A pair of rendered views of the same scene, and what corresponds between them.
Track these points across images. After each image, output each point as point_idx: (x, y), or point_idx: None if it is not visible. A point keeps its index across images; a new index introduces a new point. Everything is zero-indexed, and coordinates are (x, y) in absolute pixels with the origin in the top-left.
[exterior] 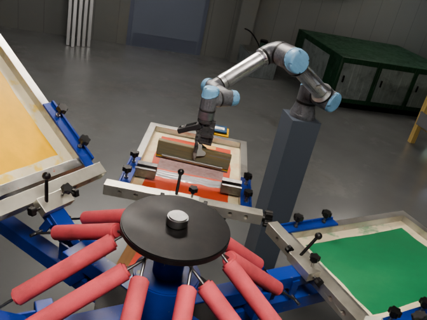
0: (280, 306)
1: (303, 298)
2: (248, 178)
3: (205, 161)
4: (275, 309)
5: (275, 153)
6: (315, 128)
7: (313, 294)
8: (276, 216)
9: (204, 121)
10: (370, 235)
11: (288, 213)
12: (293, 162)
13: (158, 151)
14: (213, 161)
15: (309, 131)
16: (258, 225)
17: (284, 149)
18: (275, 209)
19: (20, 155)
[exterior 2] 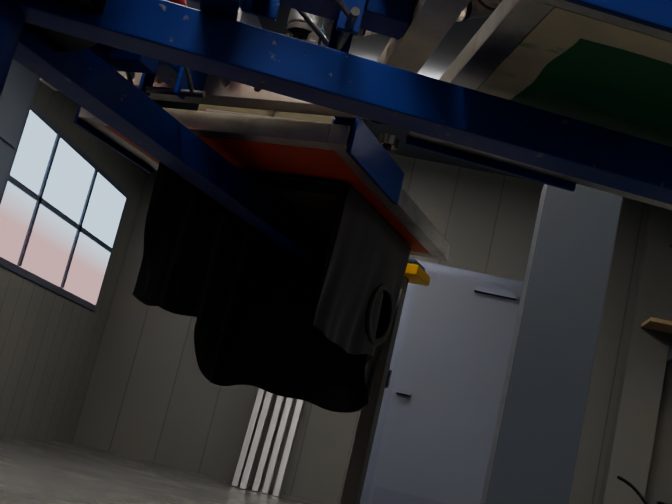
0: (318, 61)
1: (395, 73)
2: (385, 137)
3: (295, 117)
4: (301, 64)
5: (525, 283)
6: (611, 193)
7: (430, 78)
8: (531, 448)
9: (297, 22)
10: None
11: (566, 443)
12: (563, 279)
13: (202, 107)
14: (313, 115)
15: (595, 198)
16: (487, 485)
17: (536, 242)
18: (527, 421)
19: None
